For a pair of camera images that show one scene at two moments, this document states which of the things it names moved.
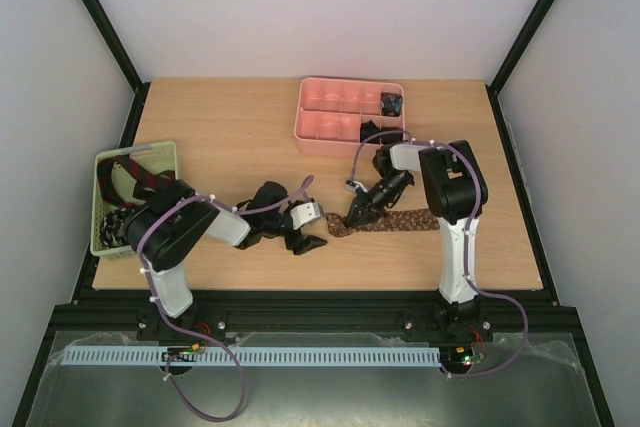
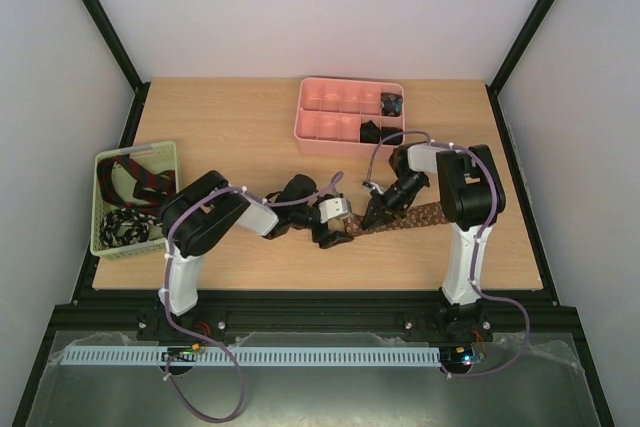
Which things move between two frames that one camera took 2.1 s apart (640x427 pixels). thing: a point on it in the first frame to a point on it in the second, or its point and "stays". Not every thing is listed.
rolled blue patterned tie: [391, 104] stays
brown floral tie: [399, 221] stays
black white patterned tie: [112, 227] stays
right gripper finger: [369, 218] to [385, 219]
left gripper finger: [309, 243] to [335, 239]
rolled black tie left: [367, 130] stays
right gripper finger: [359, 206] to [374, 210]
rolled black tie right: [393, 137] stays
